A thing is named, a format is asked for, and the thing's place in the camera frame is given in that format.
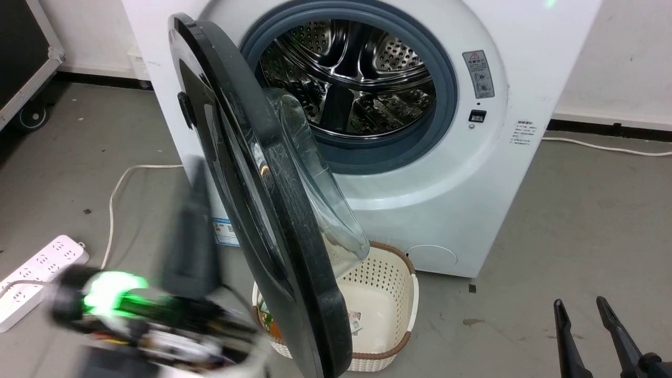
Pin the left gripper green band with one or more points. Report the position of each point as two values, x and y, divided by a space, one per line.
131 302

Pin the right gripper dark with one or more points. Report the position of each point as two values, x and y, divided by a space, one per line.
656 366

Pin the black round glass washer door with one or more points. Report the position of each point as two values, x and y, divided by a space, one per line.
294 226

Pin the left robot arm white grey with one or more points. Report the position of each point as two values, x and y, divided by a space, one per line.
173 362

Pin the white front-load washing machine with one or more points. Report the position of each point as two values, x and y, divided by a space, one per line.
472 173

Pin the grey rubber door gasket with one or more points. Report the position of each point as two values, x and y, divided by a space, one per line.
443 100

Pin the blue white energy label sticker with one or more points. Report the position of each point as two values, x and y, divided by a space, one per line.
226 232

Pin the white power strip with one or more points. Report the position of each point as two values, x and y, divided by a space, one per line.
37 268

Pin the small printed tag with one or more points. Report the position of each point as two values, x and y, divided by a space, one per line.
356 321

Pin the white basket with brown trim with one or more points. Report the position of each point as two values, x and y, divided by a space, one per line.
380 310

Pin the black caster wheel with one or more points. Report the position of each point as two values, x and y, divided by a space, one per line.
32 115

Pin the white text label sticker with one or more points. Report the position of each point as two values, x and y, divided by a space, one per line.
523 133

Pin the stainless steel washer drum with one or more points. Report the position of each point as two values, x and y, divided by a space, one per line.
357 73

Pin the black case with aluminium edges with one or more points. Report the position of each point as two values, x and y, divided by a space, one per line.
21 47

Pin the grey warning label sticker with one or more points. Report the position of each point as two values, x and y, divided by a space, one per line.
478 74

